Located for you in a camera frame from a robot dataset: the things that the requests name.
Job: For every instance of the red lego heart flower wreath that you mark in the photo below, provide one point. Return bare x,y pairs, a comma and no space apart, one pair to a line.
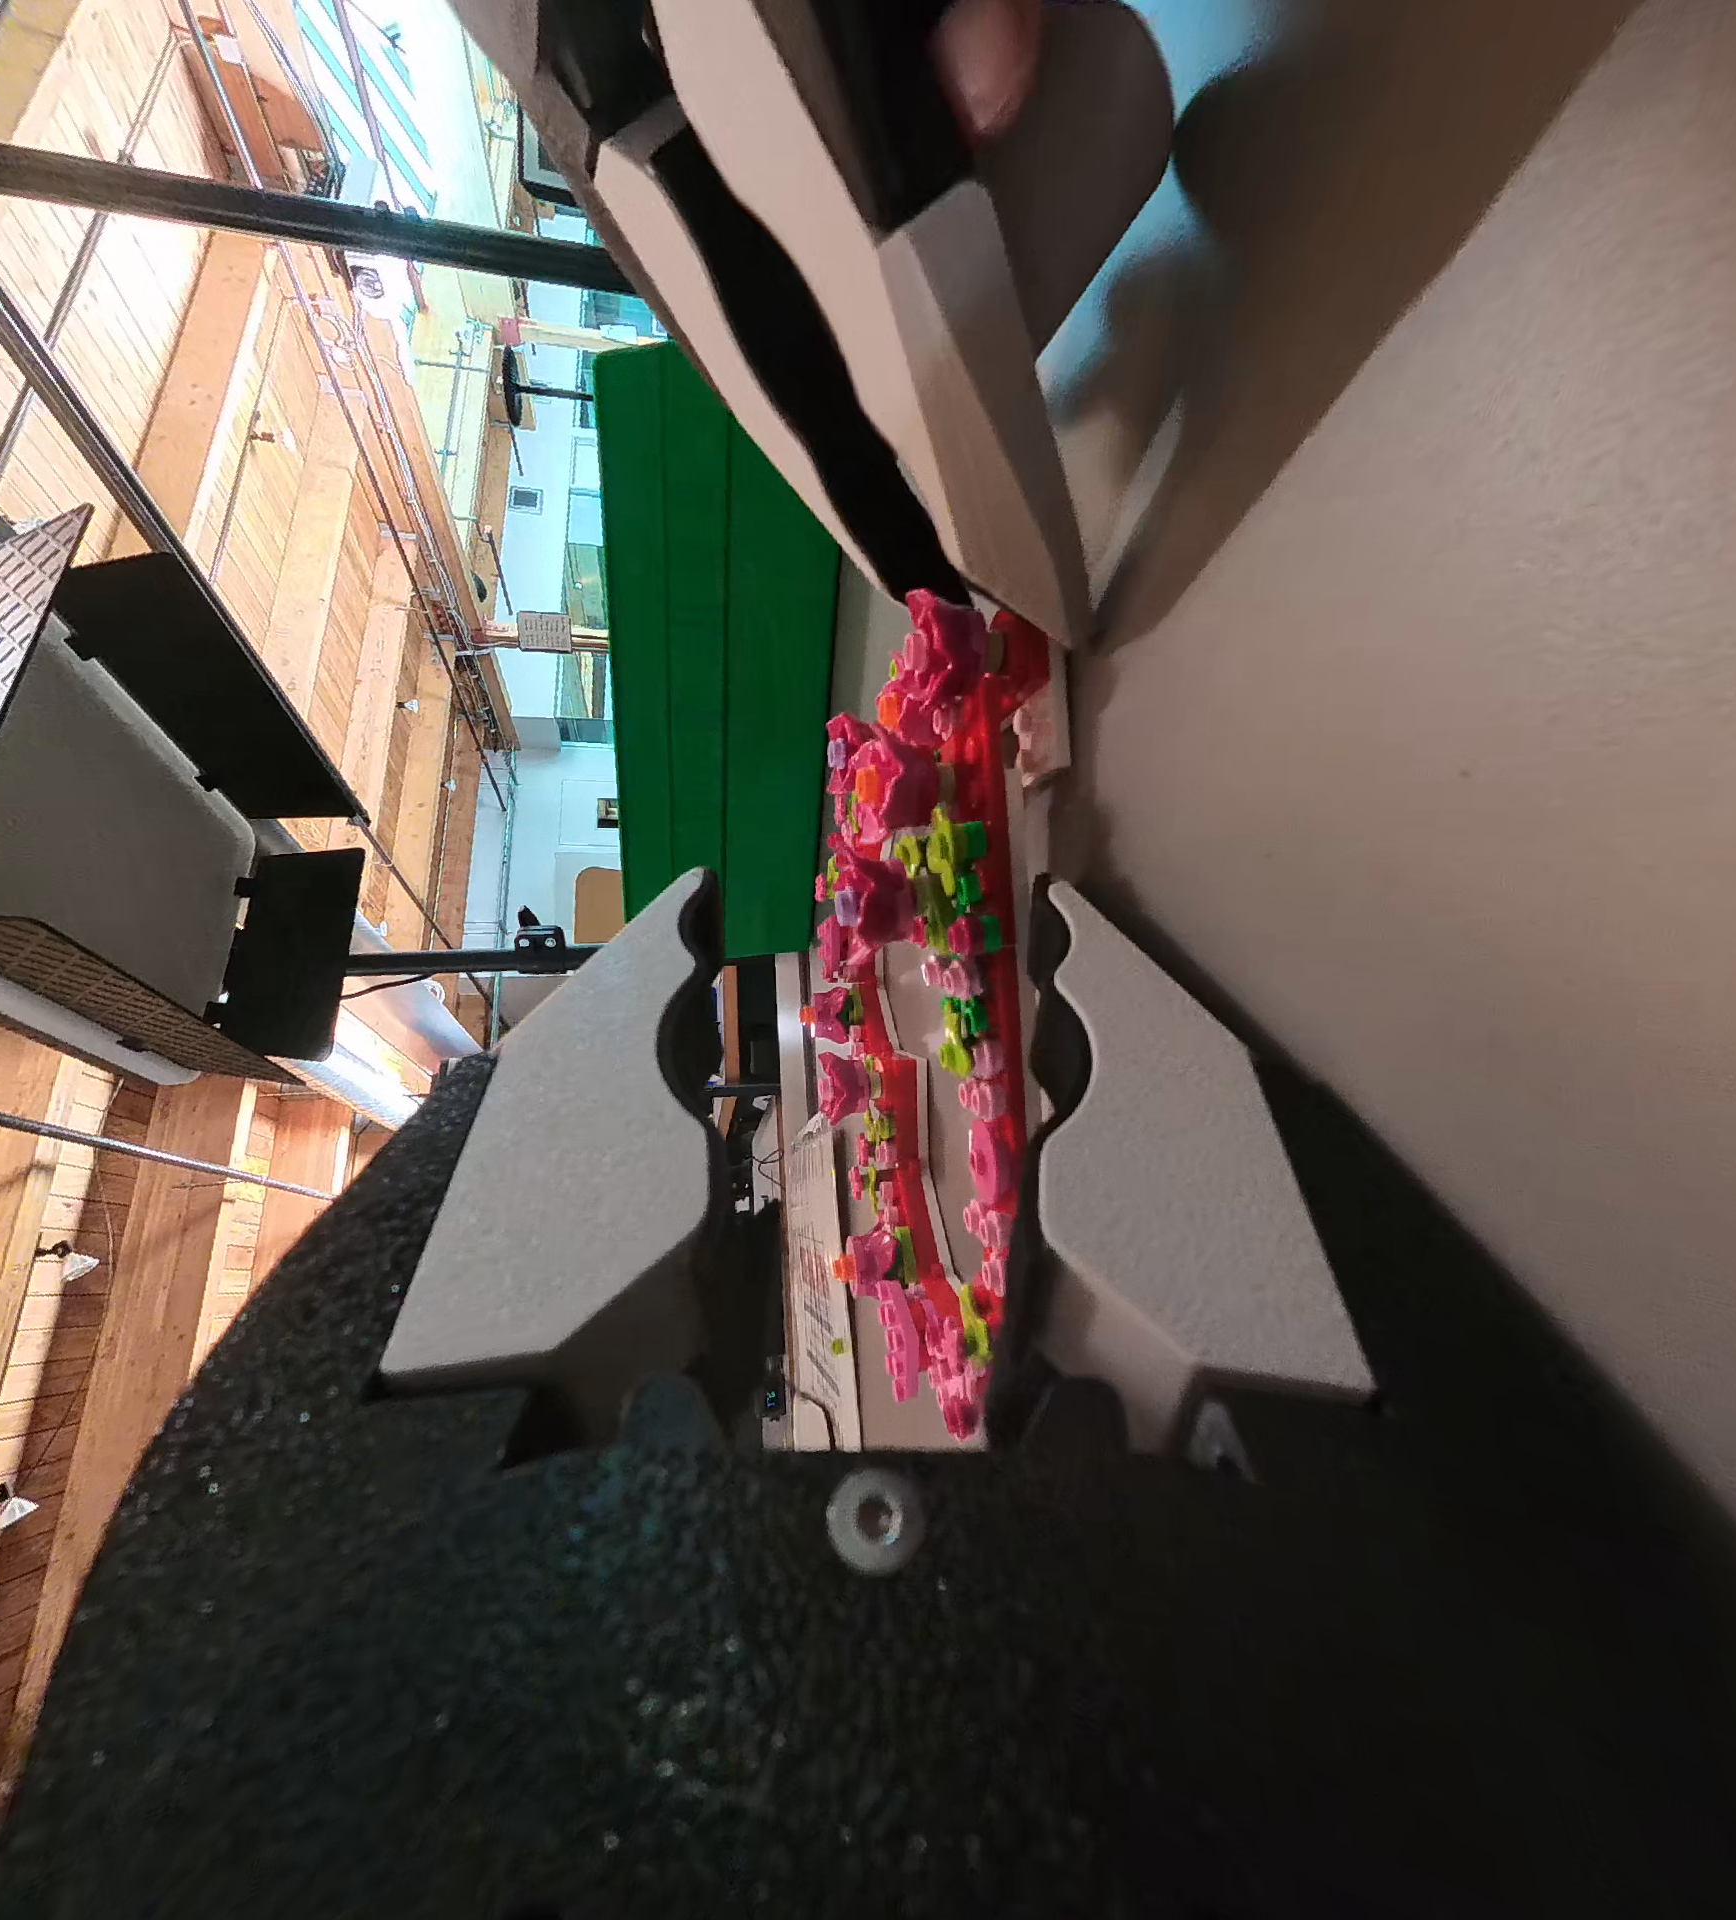
898,781

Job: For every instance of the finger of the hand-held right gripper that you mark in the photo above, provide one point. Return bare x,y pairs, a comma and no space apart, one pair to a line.
639,172
989,390

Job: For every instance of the small hanging sign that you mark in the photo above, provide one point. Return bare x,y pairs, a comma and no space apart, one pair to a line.
543,631

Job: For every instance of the thick black pole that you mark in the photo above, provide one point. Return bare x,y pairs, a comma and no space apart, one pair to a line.
283,213

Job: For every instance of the small ceiling spotlight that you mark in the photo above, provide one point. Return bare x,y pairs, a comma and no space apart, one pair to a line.
66,1263
12,1504

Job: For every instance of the person's right hand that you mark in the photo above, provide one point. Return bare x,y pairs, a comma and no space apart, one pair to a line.
989,68

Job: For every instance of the thin metal rod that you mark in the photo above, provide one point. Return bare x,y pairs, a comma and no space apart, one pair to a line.
118,1144

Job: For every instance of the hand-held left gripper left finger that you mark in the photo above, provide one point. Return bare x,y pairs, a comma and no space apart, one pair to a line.
569,1184

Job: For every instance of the black light stand pole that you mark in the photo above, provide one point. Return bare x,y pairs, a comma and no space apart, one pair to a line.
508,953

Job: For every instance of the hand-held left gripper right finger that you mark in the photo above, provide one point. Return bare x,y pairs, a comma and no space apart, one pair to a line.
1183,1201

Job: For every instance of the grey studio light panel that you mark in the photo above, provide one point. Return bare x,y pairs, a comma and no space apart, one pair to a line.
72,841

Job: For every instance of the green box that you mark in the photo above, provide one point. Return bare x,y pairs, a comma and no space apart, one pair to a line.
702,631

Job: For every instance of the instruction booklet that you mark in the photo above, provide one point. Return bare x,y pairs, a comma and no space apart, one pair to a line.
821,1274

